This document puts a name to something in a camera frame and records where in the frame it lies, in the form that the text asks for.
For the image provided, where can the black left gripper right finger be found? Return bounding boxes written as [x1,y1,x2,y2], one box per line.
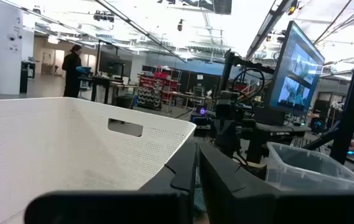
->
[198,142,354,224]

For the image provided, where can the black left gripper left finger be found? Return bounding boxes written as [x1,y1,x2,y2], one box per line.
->
[24,141,198,224]

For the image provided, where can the teal cloth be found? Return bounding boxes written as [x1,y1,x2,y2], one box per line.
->
[193,167,210,215]

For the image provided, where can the clear plastic bin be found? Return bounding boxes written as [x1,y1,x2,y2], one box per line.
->
[265,141,354,191]

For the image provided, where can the white perforated plastic basket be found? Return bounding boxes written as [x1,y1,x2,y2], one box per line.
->
[0,96,197,224]

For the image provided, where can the red parts shelving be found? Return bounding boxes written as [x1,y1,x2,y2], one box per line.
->
[137,67,182,111]

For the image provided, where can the grey computer monitor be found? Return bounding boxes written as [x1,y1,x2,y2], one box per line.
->
[268,20,326,116]

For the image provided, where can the distant desk with monitor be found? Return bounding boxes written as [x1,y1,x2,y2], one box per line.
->
[80,49,134,105]

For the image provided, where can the person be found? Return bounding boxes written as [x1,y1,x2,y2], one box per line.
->
[61,44,92,99]

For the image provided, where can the black waste bin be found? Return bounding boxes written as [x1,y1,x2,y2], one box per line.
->
[19,60,36,94]

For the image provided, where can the white round pillar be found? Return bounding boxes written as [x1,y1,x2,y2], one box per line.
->
[0,0,24,96]

